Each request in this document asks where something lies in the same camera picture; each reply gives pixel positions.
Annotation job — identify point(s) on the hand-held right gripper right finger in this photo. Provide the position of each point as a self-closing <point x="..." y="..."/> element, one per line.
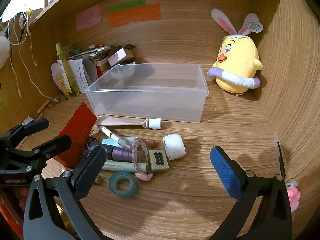
<point x="226" y="175"/>

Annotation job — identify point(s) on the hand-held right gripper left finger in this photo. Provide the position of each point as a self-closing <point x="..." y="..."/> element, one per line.
<point x="88" y="175"/>

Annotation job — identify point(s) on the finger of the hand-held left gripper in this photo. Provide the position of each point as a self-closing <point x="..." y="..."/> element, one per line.
<point x="36" y="127"/>
<point x="57" y="143"/>

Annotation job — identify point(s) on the red envelope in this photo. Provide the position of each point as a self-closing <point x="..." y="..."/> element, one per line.
<point x="75" y="135"/>

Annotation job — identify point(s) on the blue gum pack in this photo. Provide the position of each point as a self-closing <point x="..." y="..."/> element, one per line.
<point x="87" y="150"/>

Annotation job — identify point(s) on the light green tube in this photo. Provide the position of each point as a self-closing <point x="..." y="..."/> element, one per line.
<point x="120" y="165"/>

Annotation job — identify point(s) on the purple bottle with black cap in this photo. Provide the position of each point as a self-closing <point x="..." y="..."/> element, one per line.
<point x="122" y="153"/>

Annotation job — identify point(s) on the teal tape roll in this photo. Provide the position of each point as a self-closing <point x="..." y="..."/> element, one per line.
<point x="125" y="193"/>

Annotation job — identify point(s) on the white pen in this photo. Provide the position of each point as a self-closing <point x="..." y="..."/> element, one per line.
<point x="110" y="133"/>

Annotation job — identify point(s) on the white gauze roll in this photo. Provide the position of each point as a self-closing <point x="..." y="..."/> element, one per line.
<point x="176" y="147"/>

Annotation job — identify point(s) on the grey dotted mahjong tile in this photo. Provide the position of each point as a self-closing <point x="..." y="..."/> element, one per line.
<point x="157" y="165"/>

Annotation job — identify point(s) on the clear plastic storage box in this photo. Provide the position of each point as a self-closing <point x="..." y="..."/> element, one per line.
<point x="150" y="100"/>

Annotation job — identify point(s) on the silver metal tool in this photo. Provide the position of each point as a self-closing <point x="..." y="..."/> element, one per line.
<point x="37" y="117"/>

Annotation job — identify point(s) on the wooden stick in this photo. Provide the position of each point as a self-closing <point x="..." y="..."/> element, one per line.
<point x="43" y="106"/>

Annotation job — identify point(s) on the beige sunscreen tube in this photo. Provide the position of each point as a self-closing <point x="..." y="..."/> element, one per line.
<point x="61" y="82"/>

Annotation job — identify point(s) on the yellow-green spray bottle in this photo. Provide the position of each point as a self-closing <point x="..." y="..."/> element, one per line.
<point x="70" y="80"/>

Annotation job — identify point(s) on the white folded paper box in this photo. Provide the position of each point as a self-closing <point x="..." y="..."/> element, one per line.
<point x="77" y="72"/>

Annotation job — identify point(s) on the pink fluffy ornament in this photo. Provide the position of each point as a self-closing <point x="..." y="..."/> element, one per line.
<point x="292" y="197"/>

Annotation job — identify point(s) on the white fluffy item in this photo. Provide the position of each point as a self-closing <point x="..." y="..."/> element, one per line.
<point x="3" y="50"/>

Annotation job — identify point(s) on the red box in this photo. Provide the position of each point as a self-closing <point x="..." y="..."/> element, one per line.
<point x="101" y="71"/>

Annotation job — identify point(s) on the bowl of glass marbles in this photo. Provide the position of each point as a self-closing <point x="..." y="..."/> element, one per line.
<point x="122" y="73"/>

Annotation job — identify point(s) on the red and white marker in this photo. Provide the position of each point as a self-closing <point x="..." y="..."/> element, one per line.
<point x="96" y="46"/>

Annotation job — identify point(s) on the small white box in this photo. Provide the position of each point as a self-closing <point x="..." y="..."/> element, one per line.
<point x="117" y="56"/>

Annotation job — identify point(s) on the yellow chick plush toy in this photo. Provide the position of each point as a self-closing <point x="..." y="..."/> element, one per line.
<point x="237" y="57"/>

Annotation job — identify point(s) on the pink sticky note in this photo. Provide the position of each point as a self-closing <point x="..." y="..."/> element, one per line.
<point x="88" y="17"/>

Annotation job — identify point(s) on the orange sticky note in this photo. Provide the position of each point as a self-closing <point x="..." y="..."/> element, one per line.
<point x="135" y="16"/>

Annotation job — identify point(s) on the green sticky note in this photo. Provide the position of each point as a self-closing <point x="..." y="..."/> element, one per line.
<point x="127" y="5"/>

